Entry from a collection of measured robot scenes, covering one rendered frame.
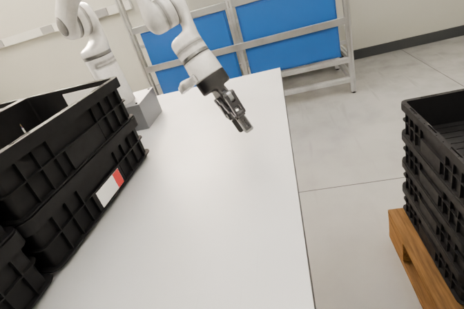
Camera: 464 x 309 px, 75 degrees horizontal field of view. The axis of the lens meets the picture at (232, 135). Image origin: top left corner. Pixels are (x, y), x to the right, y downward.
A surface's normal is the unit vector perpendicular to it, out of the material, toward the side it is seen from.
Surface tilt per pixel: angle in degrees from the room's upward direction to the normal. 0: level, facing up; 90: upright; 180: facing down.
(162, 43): 90
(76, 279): 0
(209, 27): 90
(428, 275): 0
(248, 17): 90
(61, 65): 90
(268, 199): 0
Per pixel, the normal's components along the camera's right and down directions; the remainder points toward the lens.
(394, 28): -0.10, 0.47
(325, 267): -0.26, -0.86
